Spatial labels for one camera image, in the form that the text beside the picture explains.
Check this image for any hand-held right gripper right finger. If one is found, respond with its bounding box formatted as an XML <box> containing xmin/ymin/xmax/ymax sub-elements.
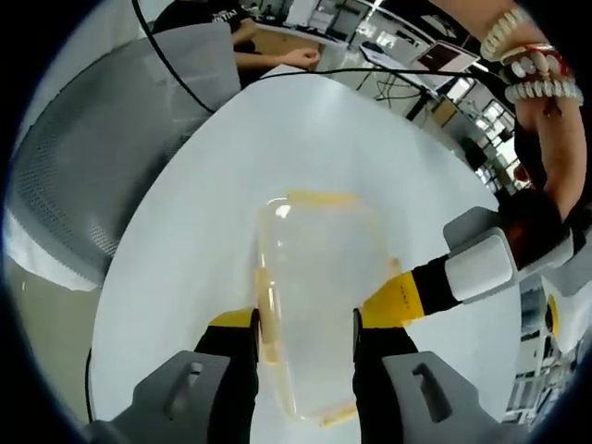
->
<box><xmin>352</xmin><ymin>308</ymin><xmax>514</xmax><ymax>444</ymax></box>

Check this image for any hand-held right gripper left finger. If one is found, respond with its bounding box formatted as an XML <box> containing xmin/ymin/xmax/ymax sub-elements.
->
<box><xmin>87</xmin><ymin>307</ymin><xmax>261</xmax><ymax>444</ymax></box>

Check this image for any clear box with yellow plastic buckle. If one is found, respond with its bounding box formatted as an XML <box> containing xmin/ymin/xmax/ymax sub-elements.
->
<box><xmin>252</xmin><ymin>188</ymin><xmax>404</xmax><ymax>429</ymax></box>

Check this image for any person's left hand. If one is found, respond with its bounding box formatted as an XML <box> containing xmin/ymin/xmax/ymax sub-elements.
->
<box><xmin>513</xmin><ymin>102</ymin><xmax>586</xmax><ymax>222</ymax></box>

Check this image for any white desk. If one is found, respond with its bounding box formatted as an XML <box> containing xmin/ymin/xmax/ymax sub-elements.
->
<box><xmin>360</xmin><ymin>62</ymin><xmax>482</xmax><ymax>124</ymax></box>

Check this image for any white open laptop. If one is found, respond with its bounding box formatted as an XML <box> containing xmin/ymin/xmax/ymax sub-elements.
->
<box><xmin>413</xmin><ymin>39</ymin><xmax>481</xmax><ymax>74</ymax></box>

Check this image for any wooden desk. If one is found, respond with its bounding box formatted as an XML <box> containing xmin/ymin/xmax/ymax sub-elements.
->
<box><xmin>252</xmin><ymin>21</ymin><xmax>346</xmax><ymax>73</ymax></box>

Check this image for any grey mesh office chair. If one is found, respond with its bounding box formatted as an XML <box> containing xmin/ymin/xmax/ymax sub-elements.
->
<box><xmin>7</xmin><ymin>40</ymin><xmax>212</xmax><ymax>290</ymax></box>
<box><xmin>151</xmin><ymin>23</ymin><xmax>242</xmax><ymax>113</ymax></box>

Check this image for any white beaded bracelet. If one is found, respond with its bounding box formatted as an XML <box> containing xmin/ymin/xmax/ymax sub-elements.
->
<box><xmin>504</xmin><ymin>77</ymin><xmax>585</xmax><ymax>106</ymax></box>

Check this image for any red shell bracelet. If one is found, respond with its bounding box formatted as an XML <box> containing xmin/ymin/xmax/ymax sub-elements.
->
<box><xmin>498</xmin><ymin>43</ymin><xmax>571</xmax><ymax>79</ymax></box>

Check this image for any cream beaded bracelet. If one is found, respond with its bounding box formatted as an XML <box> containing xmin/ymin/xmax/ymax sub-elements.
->
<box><xmin>478</xmin><ymin>6</ymin><xmax>529</xmax><ymax>60</ymax></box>

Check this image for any black cable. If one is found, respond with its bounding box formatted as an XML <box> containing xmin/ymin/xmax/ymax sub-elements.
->
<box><xmin>131</xmin><ymin>0</ymin><xmax>510</xmax><ymax>115</ymax></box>

